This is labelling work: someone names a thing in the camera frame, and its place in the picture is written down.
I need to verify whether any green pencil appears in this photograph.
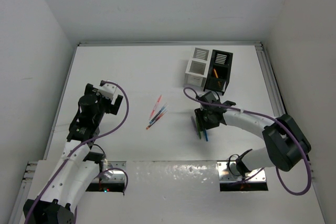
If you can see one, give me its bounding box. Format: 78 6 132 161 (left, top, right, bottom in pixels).
195 117 202 140

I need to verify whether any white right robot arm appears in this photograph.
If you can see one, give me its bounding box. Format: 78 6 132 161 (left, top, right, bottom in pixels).
195 92 311 177

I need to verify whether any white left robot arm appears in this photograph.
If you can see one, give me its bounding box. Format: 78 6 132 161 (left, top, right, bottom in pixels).
23 80 128 223

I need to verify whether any black slotted container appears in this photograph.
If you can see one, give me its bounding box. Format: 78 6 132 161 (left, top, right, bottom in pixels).
203 50 233 95

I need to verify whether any red clear pen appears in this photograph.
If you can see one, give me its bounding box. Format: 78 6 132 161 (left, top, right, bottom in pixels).
149 94 162 120

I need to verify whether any dark blue red pen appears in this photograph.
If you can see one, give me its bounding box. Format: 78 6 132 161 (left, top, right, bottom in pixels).
148 110 167 127

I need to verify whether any orange tipped red pen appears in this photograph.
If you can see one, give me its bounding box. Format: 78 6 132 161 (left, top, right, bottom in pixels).
145 112 166 130

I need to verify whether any white slotted container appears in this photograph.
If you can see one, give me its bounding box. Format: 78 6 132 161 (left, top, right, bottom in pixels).
184 47 211 88

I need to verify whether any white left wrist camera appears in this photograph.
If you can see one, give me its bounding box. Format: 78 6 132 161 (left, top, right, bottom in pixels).
98 80 117 100

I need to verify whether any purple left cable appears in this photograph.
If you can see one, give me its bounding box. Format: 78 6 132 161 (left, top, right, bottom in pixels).
25 81 130 224

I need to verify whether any purple cable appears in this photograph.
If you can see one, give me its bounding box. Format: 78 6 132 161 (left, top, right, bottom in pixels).
183 87 313 196
25 81 130 224

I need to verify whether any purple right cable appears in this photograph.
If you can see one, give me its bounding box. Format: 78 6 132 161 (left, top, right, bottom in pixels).
183 87 313 196

